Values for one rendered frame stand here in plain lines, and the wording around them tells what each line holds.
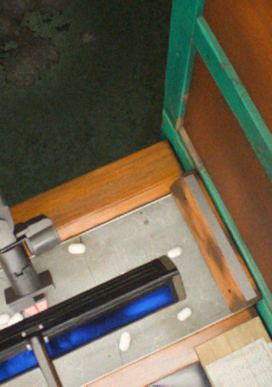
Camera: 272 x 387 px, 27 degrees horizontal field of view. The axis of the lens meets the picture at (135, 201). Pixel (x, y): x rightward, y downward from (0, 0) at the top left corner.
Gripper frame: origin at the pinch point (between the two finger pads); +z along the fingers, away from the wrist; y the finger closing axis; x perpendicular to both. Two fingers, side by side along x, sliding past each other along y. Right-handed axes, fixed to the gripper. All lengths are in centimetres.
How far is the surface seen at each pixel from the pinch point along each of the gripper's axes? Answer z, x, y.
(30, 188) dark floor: 7, 95, 6
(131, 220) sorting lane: -8.2, 9.5, 25.8
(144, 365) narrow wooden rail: 12.7, -11.6, 14.9
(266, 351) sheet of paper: 17.7, -18.1, 38.6
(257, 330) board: 14.5, -15.1, 39.0
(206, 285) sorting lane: 7.0, -3.7, 34.4
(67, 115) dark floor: -9, 108, 29
